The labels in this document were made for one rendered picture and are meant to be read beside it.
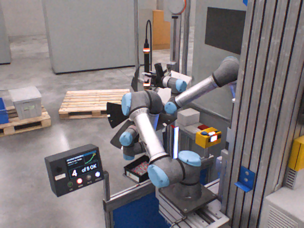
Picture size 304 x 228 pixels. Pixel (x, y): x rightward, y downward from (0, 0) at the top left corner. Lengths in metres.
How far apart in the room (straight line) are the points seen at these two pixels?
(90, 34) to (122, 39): 0.83
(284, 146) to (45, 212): 2.45
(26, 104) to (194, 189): 3.65
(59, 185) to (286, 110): 1.08
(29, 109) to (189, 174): 3.68
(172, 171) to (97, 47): 6.42
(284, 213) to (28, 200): 2.63
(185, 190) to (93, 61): 6.41
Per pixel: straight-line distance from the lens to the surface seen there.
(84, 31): 7.51
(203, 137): 2.08
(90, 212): 3.07
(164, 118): 2.05
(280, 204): 1.33
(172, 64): 2.61
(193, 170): 1.45
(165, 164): 1.40
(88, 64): 7.67
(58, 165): 1.52
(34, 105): 4.81
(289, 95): 1.18
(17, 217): 3.23
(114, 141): 2.20
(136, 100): 1.53
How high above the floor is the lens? 2.04
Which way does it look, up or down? 24 degrees down
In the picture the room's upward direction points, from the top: straight up
